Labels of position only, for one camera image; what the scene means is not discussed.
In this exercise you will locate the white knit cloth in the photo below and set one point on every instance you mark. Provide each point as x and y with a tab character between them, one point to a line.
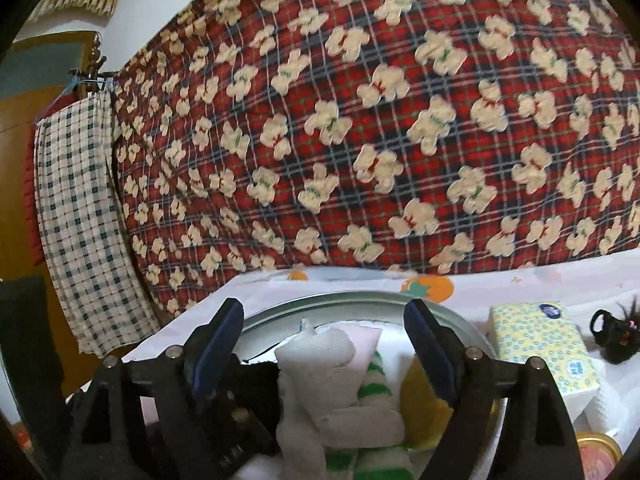
314	381

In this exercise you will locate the red hanging garment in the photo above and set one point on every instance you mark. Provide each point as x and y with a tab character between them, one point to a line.
31	224

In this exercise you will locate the yellow patterned tissue pack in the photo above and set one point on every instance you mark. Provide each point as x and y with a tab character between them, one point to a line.
545	329

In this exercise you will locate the green white striped towel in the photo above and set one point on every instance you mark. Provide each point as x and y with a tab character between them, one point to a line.
364	441

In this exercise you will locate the yellow sponge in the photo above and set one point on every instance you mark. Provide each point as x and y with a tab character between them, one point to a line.
425	415

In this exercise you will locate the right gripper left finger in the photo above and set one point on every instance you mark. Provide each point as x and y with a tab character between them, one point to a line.
143	419

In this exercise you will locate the wooden door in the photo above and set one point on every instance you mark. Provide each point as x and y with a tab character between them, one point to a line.
34	72

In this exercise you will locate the white persimmon print tablecloth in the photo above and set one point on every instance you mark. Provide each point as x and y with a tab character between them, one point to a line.
601	296

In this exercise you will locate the green white checked cloth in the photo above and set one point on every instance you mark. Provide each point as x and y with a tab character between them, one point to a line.
81	232

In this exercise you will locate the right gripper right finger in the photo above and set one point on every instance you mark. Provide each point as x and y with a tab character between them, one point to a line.
536	440

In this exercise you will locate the coat rack hooks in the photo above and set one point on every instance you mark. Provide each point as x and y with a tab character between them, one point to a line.
92	78

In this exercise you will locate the yellow lidded round container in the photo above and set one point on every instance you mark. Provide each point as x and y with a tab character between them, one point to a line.
599	453

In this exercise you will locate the pink cloth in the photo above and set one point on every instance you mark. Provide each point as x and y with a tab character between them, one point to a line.
365	340

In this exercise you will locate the red plaid bear blanket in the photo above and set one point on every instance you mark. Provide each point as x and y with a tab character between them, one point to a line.
428	136

